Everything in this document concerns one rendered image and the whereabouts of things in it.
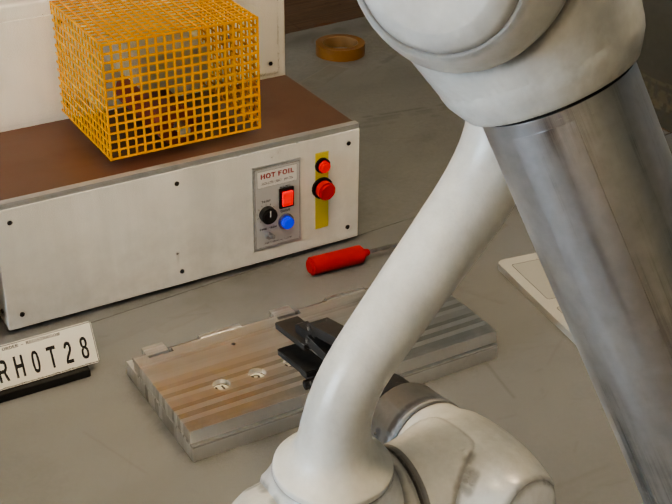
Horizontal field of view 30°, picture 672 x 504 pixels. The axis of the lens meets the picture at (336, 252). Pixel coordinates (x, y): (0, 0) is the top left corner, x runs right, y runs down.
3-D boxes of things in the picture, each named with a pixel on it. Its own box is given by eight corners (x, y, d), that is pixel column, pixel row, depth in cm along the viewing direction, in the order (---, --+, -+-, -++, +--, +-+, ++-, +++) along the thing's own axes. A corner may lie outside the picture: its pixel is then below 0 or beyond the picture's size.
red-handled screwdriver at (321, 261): (313, 279, 184) (313, 262, 183) (304, 270, 186) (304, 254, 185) (418, 252, 191) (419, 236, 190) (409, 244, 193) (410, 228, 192)
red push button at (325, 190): (318, 205, 185) (318, 184, 183) (311, 200, 186) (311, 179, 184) (338, 200, 186) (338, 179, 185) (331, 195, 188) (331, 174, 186)
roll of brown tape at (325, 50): (355, 42, 271) (355, 31, 270) (371, 58, 263) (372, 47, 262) (309, 47, 268) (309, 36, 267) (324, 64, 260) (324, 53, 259)
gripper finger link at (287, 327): (304, 351, 137) (303, 345, 137) (274, 328, 143) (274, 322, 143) (328, 343, 139) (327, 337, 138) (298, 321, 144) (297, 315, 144)
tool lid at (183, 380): (190, 444, 146) (189, 432, 145) (129, 364, 161) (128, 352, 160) (495, 342, 166) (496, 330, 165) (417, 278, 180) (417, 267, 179)
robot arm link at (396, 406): (392, 500, 120) (360, 473, 125) (470, 470, 124) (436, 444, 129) (388, 418, 116) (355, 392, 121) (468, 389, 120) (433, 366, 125)
